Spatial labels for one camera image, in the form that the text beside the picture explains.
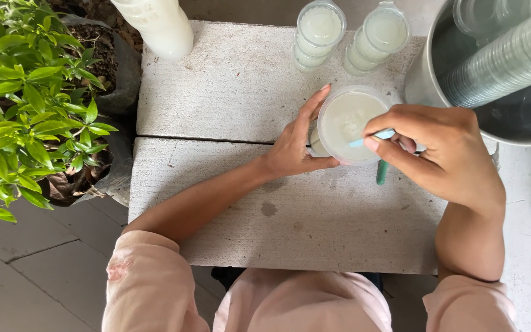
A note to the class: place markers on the person's right hand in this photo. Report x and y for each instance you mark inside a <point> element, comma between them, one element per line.
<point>445,152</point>

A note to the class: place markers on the person's left hand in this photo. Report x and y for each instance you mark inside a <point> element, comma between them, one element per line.
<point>288,150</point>

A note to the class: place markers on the clear cup of milky liquid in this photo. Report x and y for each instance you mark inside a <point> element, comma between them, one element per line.
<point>344,117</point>

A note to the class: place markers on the light blue plastic spoon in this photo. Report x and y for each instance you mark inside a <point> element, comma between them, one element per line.
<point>383,135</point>

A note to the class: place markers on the green plastic stick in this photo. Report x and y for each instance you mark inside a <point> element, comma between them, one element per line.
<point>381,173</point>

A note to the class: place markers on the large metal pot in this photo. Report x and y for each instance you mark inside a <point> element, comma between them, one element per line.
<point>424,73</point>

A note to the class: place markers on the long stack of clear cups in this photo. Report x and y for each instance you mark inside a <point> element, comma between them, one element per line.
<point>500,69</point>

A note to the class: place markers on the stack of filled lidded cups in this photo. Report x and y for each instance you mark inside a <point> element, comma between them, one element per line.
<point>319,30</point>
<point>378,39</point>

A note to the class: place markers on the short stack of clear cups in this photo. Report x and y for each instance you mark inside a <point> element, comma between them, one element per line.
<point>482,18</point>

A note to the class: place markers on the pink shirt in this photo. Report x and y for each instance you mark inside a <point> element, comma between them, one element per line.
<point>293,304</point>

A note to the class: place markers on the black plastic grow bag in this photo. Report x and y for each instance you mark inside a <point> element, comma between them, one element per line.
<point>125,69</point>
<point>118,170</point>

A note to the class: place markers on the white plastic bottle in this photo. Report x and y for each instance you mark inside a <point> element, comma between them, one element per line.
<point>162,27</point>

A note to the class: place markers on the green leafy plant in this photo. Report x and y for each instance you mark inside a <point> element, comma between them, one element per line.
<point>21,101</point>

